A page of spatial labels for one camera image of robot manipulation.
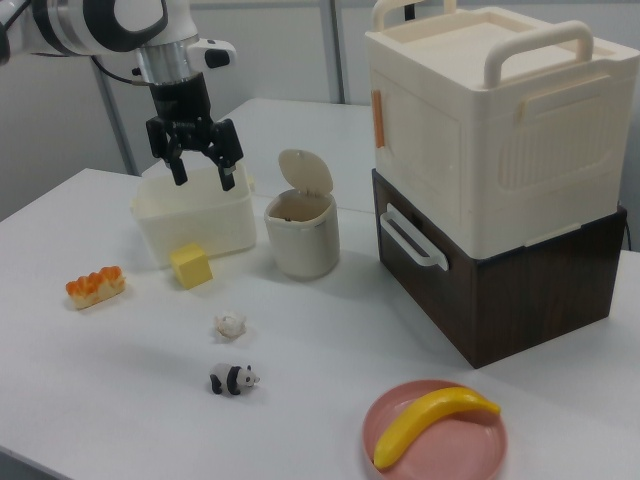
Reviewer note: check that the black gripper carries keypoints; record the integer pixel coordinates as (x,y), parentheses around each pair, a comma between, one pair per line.
(180,107)

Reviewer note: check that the yellow toy banana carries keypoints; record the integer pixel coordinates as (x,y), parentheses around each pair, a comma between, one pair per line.
(430,417)

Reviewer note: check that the crumpled white paper ball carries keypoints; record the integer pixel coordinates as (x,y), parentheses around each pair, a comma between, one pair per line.
(230,326)

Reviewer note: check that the orange glazed toy bread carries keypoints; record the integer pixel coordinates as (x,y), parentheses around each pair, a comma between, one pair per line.
(95,286)

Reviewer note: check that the beige trash can with lid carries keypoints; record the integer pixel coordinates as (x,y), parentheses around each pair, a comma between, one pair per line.
(302,225)

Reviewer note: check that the pink plate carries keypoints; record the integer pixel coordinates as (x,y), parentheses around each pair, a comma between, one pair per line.
(450,445)

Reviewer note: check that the yellow cheese block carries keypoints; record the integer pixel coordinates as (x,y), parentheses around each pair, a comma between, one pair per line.
(191,266)

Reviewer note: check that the cream plastic storage box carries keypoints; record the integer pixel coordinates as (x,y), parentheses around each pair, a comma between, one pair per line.
(495,130)

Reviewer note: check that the small toy panda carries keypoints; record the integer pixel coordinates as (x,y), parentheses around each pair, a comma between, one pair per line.
(232,378)

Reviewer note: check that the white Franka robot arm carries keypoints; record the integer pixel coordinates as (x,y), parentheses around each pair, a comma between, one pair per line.
(80,25)

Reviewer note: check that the dark wood drawer box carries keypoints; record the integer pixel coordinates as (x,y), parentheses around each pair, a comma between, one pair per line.
(500,295)

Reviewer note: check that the white plastic storage basket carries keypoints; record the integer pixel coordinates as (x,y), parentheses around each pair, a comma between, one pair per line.
(195,220)

